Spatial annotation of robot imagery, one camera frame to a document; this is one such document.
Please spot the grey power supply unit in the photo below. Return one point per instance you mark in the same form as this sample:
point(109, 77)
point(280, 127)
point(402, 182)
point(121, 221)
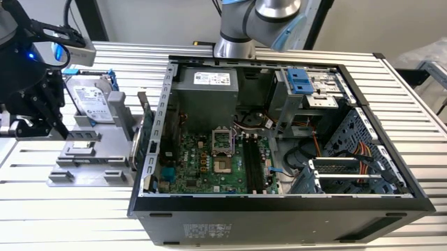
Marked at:
point(206, 104)

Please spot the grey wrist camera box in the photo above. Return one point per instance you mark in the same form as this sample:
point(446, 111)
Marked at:
point(82, 56)

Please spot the black box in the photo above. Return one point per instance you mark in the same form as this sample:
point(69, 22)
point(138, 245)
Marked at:
point(412, 77)

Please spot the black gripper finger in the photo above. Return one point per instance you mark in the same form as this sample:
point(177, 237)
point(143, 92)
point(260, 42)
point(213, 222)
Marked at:
point(31, 126)
point(51, 91)

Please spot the black PC case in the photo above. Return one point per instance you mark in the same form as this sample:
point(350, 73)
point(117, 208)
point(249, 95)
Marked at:
point(245, 225)

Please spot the yellow tipped black connector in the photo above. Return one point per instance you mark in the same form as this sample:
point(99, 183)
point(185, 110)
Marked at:
point(202, 43)

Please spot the blue drive bay latch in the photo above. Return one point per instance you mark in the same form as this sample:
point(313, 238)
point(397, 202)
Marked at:
point(298, 81)

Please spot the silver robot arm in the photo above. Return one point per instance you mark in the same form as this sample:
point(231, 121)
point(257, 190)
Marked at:
point(241, 23)

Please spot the green graphics card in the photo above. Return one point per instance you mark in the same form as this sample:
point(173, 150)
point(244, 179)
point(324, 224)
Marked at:
point(149, 123)

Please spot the black upright post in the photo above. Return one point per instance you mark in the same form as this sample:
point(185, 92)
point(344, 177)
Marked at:
point(321, 23)
point(98, 23)

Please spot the perforated disk bay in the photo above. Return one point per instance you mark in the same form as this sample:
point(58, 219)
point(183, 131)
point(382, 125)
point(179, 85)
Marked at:
point(336, 163)

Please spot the CPU socket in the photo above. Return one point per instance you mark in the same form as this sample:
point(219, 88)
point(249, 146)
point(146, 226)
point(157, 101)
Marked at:
point(223, 165)

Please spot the round black fan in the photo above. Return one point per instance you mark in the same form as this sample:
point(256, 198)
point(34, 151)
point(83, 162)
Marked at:
point(253, 119)

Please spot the optical drive bay cage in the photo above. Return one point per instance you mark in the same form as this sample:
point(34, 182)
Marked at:
point(321, 103)

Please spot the silver CPU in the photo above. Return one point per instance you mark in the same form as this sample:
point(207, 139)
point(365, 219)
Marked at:
point(82, 145)

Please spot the green motherboard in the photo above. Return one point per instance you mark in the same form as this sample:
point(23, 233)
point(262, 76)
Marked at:
point(189, 167)

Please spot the grey parts rack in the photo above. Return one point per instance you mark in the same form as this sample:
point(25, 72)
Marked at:
point(111, 146)

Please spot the RAM stick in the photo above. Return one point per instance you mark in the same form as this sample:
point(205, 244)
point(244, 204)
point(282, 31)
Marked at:
point(83, 136)
point(91, 158)

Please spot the hard disk in blue carrier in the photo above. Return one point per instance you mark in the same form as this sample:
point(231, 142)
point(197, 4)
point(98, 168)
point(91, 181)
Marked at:
point(93, 99)

